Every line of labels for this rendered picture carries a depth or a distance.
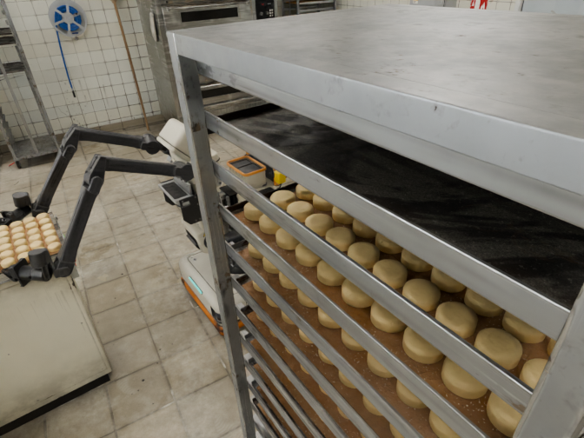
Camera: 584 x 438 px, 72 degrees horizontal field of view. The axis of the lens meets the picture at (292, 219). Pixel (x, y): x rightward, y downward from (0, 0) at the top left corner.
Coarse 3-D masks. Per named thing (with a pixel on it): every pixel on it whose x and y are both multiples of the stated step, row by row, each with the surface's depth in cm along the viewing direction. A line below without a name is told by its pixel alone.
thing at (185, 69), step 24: (192, 72) 63; (192, 96) 65; (192, 120) 66; (192, 144) 69; (192, 168) 73; (216, 192) 75; (216, 216) 78; (216, 240) 80; (216, 264) 83; (216, 288) 88; (240, 336) 97; (240, 360) 100; (240, 384) 104; (240, 408) 111
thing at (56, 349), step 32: (0, 288) 165; (32, 288) 172; (64, 288) 181; (0, 320) 170; (32, 320) 178; (64, 320) 187; (0, 352) 176; (32, 352) 185; (64, 352) 195; (96, 352) 205; (0, 384) 183; (32, 384) 192; (64, 384) 202; (96, 384) 217; (0, 416) 189; (32, 416) 203
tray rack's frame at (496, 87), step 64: (256, 64) 43; (320, 64) 37; (384, 64) 36; (448, 64) 35; (512, 64) 34; (576, 64) 33; (448, 128) 26; (512, 128) 23; (576, 128) 21; (576, 192) 21; (576, 320) 24; (576, 384) 25
